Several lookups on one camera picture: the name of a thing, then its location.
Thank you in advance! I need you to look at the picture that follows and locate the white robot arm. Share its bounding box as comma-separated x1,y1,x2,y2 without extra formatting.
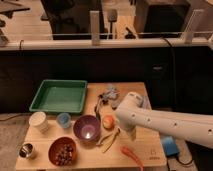
115,92,213,149

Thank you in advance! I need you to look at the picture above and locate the orange carrot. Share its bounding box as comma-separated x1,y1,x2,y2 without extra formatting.
120,146,144,171

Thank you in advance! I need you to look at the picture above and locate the orange apple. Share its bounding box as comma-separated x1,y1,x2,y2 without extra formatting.
102,115,115,129

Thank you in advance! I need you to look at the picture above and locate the blue sponge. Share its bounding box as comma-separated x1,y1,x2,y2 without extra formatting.
141,96,148,109

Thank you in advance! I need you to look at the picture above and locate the grey block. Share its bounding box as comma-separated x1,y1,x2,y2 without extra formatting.
110,100,121,110

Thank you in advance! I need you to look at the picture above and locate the purple bowl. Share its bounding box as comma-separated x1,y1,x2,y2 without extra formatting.
73,115,101,143

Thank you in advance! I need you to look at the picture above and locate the small blue cup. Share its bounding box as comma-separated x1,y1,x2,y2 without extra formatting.
56,113,71,129

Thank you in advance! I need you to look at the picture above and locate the red bowl with beads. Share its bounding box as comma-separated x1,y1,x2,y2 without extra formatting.
48,137,77,166

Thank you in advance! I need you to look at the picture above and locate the green plastic tray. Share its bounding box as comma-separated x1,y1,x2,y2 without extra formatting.
29,79,87,115

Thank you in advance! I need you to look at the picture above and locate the white paper cup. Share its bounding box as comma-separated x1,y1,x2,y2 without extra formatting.
29,112,48,133

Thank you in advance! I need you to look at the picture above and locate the small metal cup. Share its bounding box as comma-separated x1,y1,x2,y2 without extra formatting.
19,143,36,159

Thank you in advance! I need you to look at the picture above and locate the black cable on table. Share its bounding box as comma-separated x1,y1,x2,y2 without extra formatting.
94,94,105,120

